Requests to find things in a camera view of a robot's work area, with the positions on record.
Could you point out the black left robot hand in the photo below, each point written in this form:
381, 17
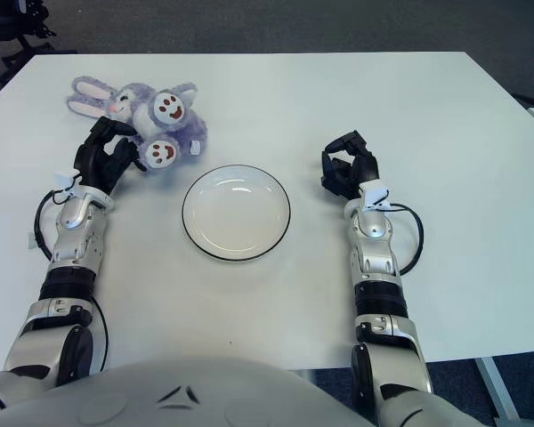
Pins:
95, 162

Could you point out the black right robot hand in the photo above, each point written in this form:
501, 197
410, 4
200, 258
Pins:
365, 166

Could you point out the purple plush bunny doll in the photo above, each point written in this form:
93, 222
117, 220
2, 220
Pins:
182, 129

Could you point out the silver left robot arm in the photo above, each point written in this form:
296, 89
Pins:
75, 240

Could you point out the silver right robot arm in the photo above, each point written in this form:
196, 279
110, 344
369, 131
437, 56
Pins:
376, 258

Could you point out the white plate with black rim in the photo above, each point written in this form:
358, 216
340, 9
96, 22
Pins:
236, 213

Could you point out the grey robot torso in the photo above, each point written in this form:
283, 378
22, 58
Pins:
182, 382

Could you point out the grey metal table leg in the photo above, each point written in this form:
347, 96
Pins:
494, 382

